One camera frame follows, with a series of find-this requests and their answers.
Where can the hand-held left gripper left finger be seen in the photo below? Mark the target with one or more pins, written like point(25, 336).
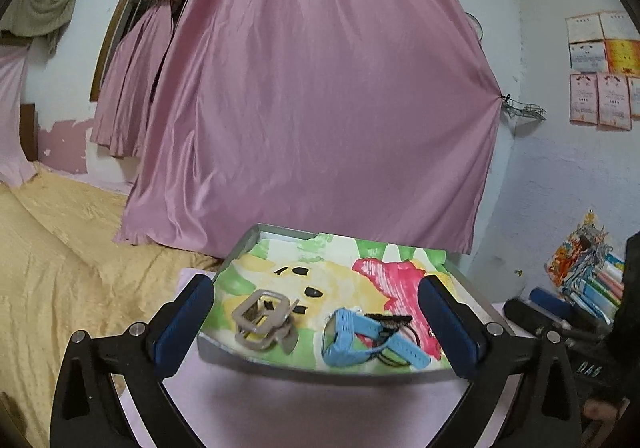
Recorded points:
point(185, 328)

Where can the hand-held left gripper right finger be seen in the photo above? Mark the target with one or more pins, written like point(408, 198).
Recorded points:
point(450, 328)

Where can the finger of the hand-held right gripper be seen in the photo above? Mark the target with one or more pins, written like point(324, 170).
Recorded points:
point(530, 315)
point(550, 303)

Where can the metal tray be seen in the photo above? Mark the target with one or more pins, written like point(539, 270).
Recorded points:
point(235, 248)

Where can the blue smartwatch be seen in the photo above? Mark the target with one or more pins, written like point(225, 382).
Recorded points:
point(342, 338)

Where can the person's right hand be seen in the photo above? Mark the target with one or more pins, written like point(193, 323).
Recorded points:
point(602, 413)

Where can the stack of books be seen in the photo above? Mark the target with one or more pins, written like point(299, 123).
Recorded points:
point(597, 288)

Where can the colourful printed bag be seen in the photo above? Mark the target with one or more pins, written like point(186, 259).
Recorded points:
point(575, 253)

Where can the black hair clip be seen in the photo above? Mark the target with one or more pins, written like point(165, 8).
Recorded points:
point(387, 319)

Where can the brown bangle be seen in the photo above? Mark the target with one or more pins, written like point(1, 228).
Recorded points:
point(385, 359)

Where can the beige hair claw clip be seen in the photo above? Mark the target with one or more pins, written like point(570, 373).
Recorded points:
point(262, 315)

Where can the painted paper sheet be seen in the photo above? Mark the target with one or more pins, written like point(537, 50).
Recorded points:
point(340, 278)

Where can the pink cloth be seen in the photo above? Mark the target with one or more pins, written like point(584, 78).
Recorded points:
point(300, 403)

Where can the yellow blanket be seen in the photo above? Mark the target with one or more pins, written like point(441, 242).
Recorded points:
point(65, 253)

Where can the narrow pink curtain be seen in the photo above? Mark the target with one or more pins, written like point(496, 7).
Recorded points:
point(135, 78)

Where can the large pink curtain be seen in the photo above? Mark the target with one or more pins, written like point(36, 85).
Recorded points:
point(320, 93)

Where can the beige valance curtain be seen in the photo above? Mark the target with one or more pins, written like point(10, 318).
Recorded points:
point(40, 8)

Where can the group of wall certificates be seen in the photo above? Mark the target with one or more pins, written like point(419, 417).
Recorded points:
point(600, 73)

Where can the wooden window frame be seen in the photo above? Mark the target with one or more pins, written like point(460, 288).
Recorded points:
point(107, 43)

